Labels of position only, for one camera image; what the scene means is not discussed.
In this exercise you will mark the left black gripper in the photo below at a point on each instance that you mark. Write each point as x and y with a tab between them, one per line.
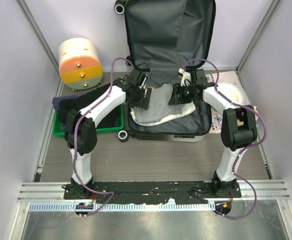
143	102

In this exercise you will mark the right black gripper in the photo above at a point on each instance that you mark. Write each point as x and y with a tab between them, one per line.
177	89

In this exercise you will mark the grey garment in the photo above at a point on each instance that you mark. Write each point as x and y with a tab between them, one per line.
158	102

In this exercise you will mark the black garment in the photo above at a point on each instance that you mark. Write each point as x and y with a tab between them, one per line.
82	100

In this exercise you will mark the white black space suitcase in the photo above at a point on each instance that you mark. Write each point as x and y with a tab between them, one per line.
163	36

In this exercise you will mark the round mini drawer cabinet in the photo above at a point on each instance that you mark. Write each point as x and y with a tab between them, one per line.
79	64

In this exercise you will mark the yellow cup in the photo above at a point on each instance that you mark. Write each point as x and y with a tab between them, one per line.
256	108

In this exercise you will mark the white garment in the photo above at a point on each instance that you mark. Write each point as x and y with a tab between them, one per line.
186	110

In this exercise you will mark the purple garment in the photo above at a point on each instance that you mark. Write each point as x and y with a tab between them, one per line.
56	102

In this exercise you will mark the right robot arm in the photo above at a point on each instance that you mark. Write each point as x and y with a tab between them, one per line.
238	128

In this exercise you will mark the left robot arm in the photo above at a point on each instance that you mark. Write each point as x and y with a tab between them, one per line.
98	110

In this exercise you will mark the white paper plate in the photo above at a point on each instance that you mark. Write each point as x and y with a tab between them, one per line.
233	92

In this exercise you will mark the patterned placemat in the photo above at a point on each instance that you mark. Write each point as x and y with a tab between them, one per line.
230	77

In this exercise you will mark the green plastic tray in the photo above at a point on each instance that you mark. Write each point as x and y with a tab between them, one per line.
87	127

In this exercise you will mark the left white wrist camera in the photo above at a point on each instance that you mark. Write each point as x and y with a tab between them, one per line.
141	83

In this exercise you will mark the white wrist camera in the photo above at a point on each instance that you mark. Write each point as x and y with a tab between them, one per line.
141	83
185	77

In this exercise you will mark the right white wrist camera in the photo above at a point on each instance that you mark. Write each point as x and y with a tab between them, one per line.
185	77

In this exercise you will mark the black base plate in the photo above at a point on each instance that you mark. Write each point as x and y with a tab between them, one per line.
151	192

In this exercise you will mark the white slotted cable duct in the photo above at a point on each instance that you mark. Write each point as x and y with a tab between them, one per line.
76	206

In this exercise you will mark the aluminium rail frame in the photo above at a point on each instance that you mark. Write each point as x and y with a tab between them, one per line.
53	191

